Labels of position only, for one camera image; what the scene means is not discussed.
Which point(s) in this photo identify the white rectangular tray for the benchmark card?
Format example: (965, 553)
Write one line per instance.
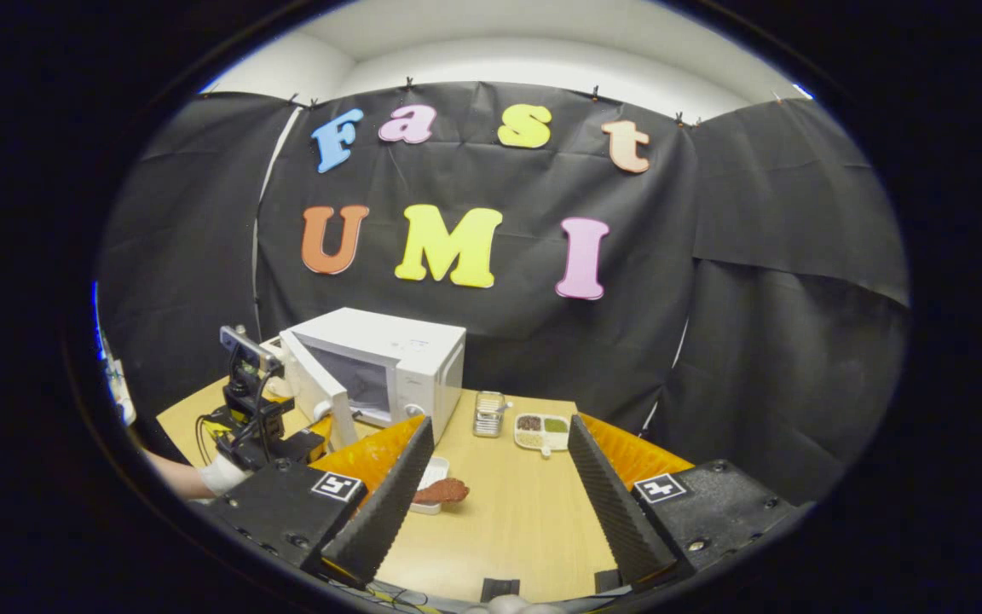
(436, 467)

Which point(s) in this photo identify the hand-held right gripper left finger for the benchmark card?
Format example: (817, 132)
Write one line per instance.
(389, 512)

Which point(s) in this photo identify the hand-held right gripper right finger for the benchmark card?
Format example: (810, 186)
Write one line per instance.
(615, 512)

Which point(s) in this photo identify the white divided grain dish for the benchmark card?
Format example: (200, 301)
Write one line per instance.
(542, 439)

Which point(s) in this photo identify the brown meat piece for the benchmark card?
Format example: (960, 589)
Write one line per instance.
(444, 491)

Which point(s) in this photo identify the white microwave oven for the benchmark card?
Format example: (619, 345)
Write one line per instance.
(406, 341)

